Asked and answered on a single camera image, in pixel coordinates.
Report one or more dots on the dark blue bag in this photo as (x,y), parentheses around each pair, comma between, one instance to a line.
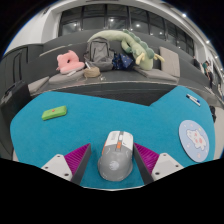
(122,62)

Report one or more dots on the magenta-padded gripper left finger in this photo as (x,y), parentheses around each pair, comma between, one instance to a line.
(74,163)

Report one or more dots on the pink plush cushion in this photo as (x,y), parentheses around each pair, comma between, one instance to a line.
(69,62)

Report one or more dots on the grey backpack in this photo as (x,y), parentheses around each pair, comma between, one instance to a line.
(99,53)

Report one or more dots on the green eraser block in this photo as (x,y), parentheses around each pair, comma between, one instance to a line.
(54,113)

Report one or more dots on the green dragon plush toy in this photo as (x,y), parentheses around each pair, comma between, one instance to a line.
(140,48)

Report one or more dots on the person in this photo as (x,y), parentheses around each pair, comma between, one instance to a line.
(208,71)

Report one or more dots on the small beige round pouch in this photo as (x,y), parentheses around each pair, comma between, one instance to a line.
(91,72)

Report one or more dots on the black bag on floor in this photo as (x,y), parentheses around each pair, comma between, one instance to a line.
(213,114)

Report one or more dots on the upright grey seat cushion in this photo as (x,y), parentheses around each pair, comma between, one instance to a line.
(170,61)

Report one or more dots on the round light blue mouse pad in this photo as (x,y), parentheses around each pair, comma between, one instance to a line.
(194,140)

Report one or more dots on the white marker with black cap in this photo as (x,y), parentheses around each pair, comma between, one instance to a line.
(191,98)

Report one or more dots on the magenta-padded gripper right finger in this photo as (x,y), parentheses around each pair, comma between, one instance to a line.
(150,164)

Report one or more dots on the large flat grey seat cushion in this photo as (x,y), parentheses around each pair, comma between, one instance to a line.
(156,74)

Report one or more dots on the grey white computer mouse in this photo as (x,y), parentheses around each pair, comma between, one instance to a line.
(115,160)

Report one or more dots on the black suitcase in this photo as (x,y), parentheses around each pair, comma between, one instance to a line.
(15,106)

